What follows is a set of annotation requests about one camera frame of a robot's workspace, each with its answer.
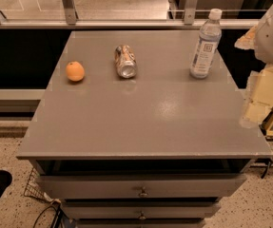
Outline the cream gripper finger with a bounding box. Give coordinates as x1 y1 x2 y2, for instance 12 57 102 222
240 65 273 128
234 26 257 50

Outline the clear plastic water bottle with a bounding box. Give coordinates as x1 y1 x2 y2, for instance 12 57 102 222
190 9 223 79

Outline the orange soda can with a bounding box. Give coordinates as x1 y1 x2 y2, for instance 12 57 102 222
115 45 137 79

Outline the grey drawer cabinet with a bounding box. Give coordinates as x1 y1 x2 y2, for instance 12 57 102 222
18 30 271 228

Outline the top grey drawer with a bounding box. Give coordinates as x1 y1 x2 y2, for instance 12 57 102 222
37 174 246 200

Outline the grey drawer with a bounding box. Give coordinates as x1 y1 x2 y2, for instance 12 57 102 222
37 174 246 200
62 202 220 219

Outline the brass top drawer knob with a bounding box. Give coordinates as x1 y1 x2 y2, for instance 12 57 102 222
138 187 148 198

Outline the brass drawer knob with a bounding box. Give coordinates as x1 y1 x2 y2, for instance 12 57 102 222
138 187 148 198
138 212 146 220

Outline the orange fruit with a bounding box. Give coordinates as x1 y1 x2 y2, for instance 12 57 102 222
66 61 85 82

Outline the metal glass railing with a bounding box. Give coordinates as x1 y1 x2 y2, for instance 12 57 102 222
0 0 273 29

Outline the black floor cable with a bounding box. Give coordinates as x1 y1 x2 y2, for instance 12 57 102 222
31 202 64 228

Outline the wire mesh basket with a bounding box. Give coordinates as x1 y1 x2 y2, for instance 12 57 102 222
24 168 50 202

